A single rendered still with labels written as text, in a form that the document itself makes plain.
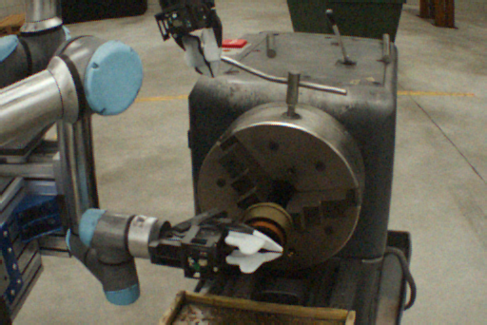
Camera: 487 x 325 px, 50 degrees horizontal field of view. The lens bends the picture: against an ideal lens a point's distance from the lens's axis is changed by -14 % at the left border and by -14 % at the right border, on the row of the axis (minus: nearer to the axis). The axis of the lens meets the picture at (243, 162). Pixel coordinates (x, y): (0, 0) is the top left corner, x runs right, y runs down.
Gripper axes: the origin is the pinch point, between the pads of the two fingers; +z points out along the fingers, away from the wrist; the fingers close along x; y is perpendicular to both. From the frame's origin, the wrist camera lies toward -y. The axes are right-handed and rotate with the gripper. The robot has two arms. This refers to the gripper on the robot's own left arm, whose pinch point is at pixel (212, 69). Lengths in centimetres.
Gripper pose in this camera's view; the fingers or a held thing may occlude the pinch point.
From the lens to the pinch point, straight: 106.1
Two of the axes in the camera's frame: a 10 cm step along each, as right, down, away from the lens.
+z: 3.4, 8.9, 3.1
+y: -2.6, 4.0, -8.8
